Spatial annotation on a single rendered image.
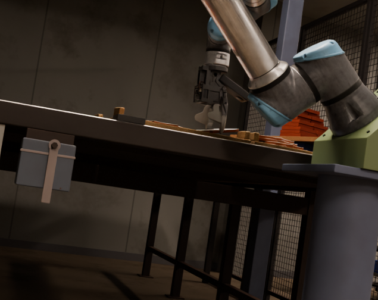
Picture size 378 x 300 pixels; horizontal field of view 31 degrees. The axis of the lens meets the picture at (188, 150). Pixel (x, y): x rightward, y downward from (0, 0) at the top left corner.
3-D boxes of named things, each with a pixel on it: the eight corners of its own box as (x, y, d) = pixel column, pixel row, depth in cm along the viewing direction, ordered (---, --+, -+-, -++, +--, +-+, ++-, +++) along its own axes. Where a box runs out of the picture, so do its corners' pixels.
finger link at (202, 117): (189, 128, 212) (197, 102, 208) (206, 131, 214) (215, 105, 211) (191, 133, 210) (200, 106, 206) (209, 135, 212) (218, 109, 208)
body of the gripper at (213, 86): (192, 105, 207) (196, 66, 208) (217, 108, 210) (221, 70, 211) (201, 103, 200) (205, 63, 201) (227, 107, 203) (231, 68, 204)
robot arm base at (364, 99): (396, 99, 173) (375, 66, 171) (362, 131, 166) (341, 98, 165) (355, 109, 186) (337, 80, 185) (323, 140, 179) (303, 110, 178)
